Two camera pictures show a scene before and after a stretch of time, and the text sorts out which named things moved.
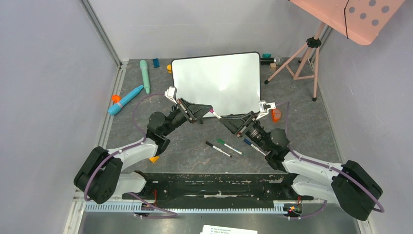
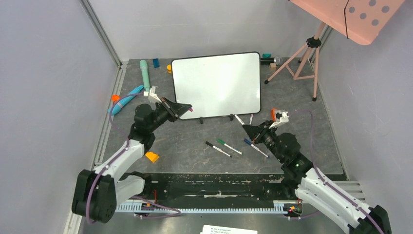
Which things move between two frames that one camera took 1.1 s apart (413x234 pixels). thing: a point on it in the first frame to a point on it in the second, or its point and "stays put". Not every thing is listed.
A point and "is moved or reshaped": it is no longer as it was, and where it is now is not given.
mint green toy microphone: x=143 y=66 stays put
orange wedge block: x=154 y=159 stays put
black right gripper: x=246 y=125 to x=262 y=134
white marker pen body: x=218 y=116 is moved or reshaped
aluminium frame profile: x=102 y=32 stays put
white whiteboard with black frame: x=230 y=83 stays put
